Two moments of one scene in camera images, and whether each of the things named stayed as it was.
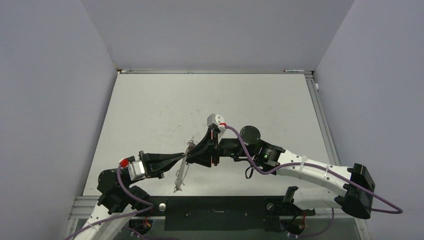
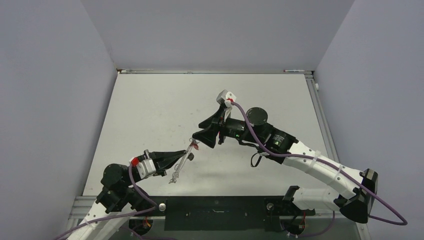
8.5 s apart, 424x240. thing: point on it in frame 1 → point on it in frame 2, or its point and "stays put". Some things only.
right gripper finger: (202, 157) → (208, 136)
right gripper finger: (201, 152) → (214, 120)
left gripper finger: (161, 158) stays put
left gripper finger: (159, 165) stays put
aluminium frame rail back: (213, 72) stays put
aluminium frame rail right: (321, 120) stays put
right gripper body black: (224, 147) → (234, 128)
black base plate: (225, 213) stays put
